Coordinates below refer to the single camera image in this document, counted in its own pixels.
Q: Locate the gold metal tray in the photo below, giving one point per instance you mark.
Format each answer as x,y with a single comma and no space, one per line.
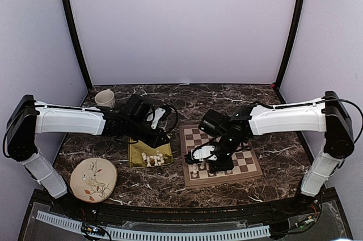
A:
143,156

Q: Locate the wooden chess board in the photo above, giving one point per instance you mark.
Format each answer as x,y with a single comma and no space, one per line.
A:
246,165

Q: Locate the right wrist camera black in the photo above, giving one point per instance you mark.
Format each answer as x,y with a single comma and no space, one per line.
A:
214,123

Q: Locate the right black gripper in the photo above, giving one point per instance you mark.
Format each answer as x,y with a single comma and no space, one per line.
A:
227,165

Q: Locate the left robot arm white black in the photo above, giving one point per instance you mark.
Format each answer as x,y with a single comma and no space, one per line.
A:
31,118

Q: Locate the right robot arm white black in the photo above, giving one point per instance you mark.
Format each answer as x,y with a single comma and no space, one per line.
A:
326,114

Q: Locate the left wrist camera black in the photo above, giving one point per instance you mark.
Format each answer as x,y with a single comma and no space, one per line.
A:
137,107

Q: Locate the cream ceramic mug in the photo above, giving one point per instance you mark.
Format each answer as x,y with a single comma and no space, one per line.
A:
105,98

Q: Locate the left black frame post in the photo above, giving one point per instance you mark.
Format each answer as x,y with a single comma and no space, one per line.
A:
76,43

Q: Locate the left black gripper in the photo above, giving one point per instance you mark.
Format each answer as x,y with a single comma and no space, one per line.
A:
155,142

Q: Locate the black frame post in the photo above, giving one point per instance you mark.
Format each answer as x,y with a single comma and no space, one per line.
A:
76,43
289,44

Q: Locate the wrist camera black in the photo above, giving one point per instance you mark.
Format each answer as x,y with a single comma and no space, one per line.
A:
214,123
137,107

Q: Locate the grey slotted cable duct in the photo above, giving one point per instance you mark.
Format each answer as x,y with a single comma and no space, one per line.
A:
152,231

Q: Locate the right black frame post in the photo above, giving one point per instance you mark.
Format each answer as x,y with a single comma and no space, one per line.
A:
289,44

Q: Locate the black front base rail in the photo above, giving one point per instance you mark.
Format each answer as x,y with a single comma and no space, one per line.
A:
328,206

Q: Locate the round bird painted plate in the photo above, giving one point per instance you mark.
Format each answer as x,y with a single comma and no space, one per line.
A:
93,180

